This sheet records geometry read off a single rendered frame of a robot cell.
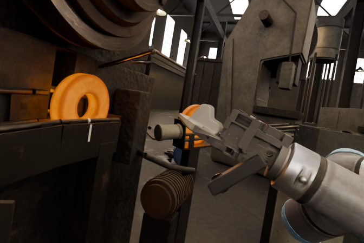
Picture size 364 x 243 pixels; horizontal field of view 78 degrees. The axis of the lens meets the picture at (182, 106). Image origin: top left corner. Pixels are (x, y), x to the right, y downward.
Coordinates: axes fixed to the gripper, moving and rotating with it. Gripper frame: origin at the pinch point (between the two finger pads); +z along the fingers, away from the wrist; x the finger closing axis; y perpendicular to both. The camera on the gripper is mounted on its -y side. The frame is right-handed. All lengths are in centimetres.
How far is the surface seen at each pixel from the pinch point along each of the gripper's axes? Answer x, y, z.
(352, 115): -372, 68, -132
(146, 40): -42, 15, 43
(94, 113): -1.6, -10.0, 22.1
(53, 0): 15.9, 10.0, 25.7
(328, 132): -192, 20, -72
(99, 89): -1.8, -3.9, 23.6
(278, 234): -57, -32, -41
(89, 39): 6.5, 6.5, 24.6
